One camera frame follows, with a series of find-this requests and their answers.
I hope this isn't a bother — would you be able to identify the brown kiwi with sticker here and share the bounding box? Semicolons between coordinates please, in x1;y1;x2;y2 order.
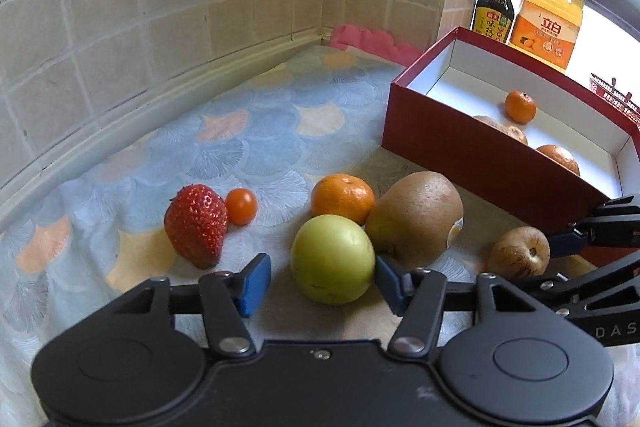
364;171;464;269

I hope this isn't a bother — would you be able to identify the large green apple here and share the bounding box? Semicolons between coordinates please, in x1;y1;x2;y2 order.
290;215;375;306

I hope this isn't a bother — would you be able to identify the small cherry tomato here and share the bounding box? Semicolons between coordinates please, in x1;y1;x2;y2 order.
226;188;258;227

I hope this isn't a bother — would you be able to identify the red strawberry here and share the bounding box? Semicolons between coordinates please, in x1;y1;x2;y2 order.
164;184;229;270

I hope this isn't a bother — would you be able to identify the mandarin orange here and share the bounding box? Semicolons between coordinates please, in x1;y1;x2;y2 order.
504;91;537;124

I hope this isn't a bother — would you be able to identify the large orange in box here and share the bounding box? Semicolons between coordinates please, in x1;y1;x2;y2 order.
537;144;580;176

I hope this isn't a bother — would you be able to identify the brown kiwi in box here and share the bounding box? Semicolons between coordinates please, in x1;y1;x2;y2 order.
475;115;528;145

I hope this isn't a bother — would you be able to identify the red plastic basket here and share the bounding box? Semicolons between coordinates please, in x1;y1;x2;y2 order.
589;74;640;124

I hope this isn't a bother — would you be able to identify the floral blue tablecloth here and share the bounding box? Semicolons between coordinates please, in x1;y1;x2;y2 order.
1;46;416;426

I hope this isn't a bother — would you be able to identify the red cardboard box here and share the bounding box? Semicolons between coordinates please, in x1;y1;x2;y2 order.
382;27;639;233

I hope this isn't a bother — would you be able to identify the yellow detergent jug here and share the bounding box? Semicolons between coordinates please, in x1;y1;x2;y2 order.
509;0;585;72

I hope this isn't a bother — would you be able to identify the pink cloth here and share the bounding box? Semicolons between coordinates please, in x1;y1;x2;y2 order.
329;24;423;66

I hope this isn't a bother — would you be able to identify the dark soy sauce bottle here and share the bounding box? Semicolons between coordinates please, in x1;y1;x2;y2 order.
472;0;515;43

